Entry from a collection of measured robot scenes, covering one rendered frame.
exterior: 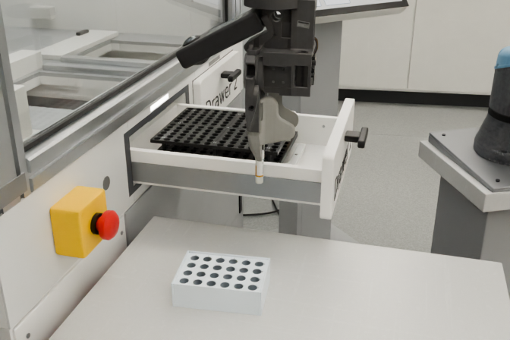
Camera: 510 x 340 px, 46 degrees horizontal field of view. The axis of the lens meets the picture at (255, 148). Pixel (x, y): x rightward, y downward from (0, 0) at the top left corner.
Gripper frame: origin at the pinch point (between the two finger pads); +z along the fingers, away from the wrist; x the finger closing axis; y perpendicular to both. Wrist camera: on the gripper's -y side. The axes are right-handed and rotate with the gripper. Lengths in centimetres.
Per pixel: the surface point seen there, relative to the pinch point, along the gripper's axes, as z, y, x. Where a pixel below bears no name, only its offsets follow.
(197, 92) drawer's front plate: 6.7, -19.4, 44.2
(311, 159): 13.5, 5.8, 28.9
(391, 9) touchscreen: 1, 23, 124
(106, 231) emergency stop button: 9.8, -18.3, -7.8
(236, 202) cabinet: 48, -17, 75
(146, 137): 9.4, -23.8, 24.0
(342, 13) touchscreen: 1, 8, 111
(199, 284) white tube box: 18.7, -6.8, -5.0
